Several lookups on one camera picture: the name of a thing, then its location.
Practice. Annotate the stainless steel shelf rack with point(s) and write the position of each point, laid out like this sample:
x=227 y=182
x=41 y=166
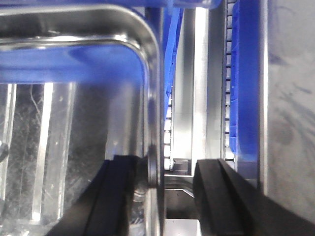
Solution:
x=198 y=116

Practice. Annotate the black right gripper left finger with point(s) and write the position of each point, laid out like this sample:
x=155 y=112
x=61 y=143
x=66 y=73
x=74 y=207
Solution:
x=104 y=208

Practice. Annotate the blue bin lower right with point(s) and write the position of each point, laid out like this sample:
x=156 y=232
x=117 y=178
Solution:
x=244 y=80

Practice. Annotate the large blue plastic crate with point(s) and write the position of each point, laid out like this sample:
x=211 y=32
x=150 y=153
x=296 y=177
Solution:
x=209 y=4

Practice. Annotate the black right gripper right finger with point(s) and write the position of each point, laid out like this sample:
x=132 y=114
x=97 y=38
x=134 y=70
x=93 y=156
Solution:
x=228 y=205

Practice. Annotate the blue bin lower middle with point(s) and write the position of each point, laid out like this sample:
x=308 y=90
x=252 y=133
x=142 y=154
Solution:
x=171 y=32

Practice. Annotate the silver metal tray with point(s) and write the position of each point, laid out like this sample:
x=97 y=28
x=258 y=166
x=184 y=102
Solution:
x=79 y=84

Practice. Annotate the blue bin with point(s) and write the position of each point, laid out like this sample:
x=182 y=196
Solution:
x=171 y=32
x=244 y=80

